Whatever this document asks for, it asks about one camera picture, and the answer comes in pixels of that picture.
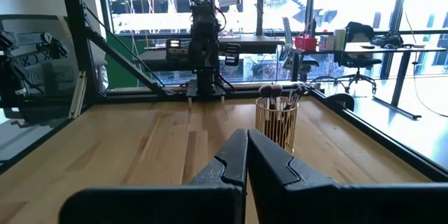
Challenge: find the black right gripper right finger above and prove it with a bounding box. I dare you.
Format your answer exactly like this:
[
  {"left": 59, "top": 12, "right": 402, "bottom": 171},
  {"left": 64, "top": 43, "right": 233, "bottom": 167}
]
[{"left": 247, "top": 128, "right": 448, "bottom": 224}]

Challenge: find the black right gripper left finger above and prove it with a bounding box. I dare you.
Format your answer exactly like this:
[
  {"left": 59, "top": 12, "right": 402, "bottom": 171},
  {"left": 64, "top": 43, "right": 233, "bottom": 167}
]
[{"left": 58, "top": 128, "right": 249, "bottom": 224}]

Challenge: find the black round-head makeup brush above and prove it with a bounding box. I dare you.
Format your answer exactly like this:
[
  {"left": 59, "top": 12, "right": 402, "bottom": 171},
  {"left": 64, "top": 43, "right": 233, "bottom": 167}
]
[{"left": 258, "top": 83, "right": 276, "bottom": 141}]

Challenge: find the thick black fluffy makeup brush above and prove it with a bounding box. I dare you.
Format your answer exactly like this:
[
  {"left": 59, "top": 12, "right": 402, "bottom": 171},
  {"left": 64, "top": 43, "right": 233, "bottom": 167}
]
[{"left": 270, "top": 83, "right": 284, "bottom": 141}]

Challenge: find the long thin black makeup brush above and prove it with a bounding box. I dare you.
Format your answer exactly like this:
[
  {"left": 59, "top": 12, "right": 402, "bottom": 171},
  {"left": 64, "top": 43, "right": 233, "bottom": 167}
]
[
  {"left": 283, "top": 85, "right": 304, "bottom": 137},
  {"left": 282, "top": 88, "right": 295, "bottom": 137}
]

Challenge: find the silver-ferrule makeup brush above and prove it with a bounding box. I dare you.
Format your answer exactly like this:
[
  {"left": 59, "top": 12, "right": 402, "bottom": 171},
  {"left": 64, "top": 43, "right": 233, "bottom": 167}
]
[{"left": 288, "top": 89, "right": 309, "bottom": 127}]

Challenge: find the black desk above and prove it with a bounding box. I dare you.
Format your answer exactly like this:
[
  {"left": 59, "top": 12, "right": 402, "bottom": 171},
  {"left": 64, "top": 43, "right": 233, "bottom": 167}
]
[{"left": 139, "top": 34, "right": 286, "bottom": 73}]

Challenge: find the black stand pole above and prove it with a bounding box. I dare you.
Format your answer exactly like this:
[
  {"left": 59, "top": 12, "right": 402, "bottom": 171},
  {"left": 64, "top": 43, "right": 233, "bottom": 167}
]
[{"left": 241, "top": 0, "right": 274, "bottom": 36}]

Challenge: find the red box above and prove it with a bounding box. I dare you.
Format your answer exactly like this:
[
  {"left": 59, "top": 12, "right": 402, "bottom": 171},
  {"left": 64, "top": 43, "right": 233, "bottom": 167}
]
[{"left": 294, "top": 35, "right": 318, "bottom": 52}]

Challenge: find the black curved object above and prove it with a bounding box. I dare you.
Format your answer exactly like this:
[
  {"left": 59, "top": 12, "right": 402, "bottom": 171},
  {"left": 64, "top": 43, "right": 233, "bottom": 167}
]
[{"left": 323, "top": 92, "right": 356, "bottom": 112}]

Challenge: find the white cylinder container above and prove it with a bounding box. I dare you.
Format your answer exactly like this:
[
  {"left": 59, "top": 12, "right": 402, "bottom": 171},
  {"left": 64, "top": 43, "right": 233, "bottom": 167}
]
[{"left": 333, "top": 28, "right": 347, "bottom": 52}]

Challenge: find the green panel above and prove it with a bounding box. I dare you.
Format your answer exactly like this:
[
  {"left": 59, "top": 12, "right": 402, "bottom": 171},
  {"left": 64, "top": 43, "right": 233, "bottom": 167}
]
[{"left": 104, "top": 34, "right": 150, "bottom": 90}]

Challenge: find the black office chair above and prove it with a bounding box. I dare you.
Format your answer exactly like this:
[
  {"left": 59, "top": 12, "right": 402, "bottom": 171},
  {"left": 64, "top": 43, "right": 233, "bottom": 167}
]
[{"left": 334, "top": 21, "right": 383, "bottom": 95}]

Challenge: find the white aluminium bar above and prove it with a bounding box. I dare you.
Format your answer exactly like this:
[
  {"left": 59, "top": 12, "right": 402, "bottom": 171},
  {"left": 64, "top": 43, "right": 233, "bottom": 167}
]
[{"left": 68, "top": 71, "right": 88, "bottom": 120}]

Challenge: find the white office desk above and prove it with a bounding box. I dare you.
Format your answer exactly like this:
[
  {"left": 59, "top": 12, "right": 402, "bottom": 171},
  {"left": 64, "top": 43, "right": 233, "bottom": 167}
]
[{"left": 292, "top": 41, "right": 448, "bottom": 120}]

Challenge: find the black bag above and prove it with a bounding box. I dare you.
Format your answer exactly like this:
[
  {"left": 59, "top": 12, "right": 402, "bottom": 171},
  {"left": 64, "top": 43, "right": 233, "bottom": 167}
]
[{"left": 372, "top": 31, "right": 405, "bottom": 48}]

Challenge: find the dark reflective side panel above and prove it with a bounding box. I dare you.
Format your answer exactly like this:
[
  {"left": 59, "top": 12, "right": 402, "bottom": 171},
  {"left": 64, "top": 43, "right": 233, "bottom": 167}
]
[{"left": 0, "top": 13, "right": 83, "bottom": 173}]

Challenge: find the gold wire brush cup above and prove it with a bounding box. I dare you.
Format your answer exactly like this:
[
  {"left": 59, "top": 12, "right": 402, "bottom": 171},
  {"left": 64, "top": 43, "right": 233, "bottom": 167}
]
[{"left": 254, "top": 96, "right": 300, "bottom": 155}]

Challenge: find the black table edge rail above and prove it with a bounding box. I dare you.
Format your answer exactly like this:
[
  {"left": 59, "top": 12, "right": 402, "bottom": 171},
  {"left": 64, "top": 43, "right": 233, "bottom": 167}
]
[{"left": 307, "top": 89, "right": 448, "bottom": 183}]

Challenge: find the black metal rig frame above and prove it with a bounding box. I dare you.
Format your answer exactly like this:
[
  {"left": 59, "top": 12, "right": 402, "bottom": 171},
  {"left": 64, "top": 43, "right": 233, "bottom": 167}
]
[{"left": 57, "top": 0, "right": 176, "bottom": 105}]

